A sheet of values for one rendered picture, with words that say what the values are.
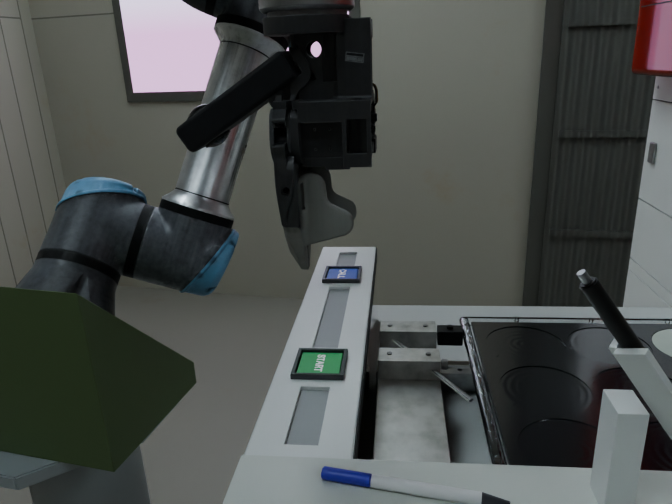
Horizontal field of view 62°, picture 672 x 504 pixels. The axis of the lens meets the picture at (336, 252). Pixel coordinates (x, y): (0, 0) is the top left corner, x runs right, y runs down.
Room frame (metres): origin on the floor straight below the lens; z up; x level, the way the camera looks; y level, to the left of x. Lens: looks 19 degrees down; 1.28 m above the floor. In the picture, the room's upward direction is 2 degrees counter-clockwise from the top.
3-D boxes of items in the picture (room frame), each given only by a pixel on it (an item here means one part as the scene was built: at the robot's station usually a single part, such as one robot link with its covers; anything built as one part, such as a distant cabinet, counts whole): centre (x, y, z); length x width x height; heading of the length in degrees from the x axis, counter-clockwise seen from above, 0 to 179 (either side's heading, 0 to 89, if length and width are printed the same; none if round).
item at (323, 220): (0.46, 0.01, 1.14); 0.06 x 0.03 x 0.09; 83
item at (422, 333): (0.72, -0.10, 0.89); 0.08 x 0.03 x 0.03; 83
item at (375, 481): (0.34, -0.05, 0.97); 0.14 x 0.01 x 0.01; 74
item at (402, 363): (0.64, -0.09, 0.89); 0.08 x 0.03 x 0.03; 83
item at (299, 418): (0.66, 0.01, 0.89); 0.55 x 0.09 x 0.14; 173
